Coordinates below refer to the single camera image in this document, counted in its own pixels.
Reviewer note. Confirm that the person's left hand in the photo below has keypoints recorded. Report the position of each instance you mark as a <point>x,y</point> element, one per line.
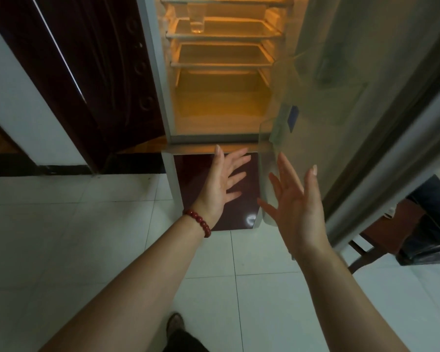
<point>214,194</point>

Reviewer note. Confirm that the person's brown shoe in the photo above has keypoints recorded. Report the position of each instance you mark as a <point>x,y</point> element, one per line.
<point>175,324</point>

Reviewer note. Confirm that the person's left thumb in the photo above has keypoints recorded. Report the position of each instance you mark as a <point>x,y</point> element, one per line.
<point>218,155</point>

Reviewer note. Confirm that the clear drinking glass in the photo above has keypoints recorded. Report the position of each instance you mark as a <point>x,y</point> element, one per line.
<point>197,18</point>

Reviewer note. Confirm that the person's right forearm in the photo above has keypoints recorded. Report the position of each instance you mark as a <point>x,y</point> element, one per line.
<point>344,304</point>

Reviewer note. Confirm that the glass fridge shelf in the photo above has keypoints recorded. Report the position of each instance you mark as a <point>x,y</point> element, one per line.
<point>227,28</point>
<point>223,54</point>
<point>223,0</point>

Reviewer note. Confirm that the black plastic bag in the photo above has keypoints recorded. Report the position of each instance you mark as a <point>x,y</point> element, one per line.
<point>429,254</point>

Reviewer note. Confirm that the person's right middle finger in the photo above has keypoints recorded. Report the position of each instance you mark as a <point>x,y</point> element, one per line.
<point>276,188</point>

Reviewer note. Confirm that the person's left little finger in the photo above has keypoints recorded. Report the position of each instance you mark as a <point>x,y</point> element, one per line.
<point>233,196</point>

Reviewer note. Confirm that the blue label sticker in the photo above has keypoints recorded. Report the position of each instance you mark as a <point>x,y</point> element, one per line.
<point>293,117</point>

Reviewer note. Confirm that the person's right little finger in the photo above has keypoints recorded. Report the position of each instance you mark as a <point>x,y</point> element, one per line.
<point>267,210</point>

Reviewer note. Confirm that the person's dark trouser leg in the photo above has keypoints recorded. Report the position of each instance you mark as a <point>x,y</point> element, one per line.
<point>185,342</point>

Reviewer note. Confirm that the person's left middle finger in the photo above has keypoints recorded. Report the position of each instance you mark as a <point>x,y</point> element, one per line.
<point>240,165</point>

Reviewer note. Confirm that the person's right thumb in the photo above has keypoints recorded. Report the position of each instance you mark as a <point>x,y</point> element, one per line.
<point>311,179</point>

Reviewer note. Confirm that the maroon freezer door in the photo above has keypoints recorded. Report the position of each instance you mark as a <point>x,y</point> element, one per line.
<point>190,179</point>

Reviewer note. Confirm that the clear fridge door bin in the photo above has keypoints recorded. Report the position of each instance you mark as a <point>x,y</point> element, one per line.
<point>273,142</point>

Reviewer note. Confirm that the person's right hand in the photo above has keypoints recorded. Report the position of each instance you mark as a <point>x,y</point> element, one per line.
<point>300,219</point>

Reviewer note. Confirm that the dark wooden door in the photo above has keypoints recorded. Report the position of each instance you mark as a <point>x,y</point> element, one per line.
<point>95,69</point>

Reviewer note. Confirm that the brown wooden chair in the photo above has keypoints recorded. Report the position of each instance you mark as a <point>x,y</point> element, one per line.
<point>392,227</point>

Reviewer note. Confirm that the white fridge body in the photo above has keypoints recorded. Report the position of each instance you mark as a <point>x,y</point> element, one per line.
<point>220,106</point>

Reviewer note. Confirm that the person's left forearm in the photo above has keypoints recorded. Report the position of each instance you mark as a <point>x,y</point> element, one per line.
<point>132,289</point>

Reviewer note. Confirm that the open fridge door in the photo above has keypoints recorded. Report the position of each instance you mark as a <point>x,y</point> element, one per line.
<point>370,87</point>

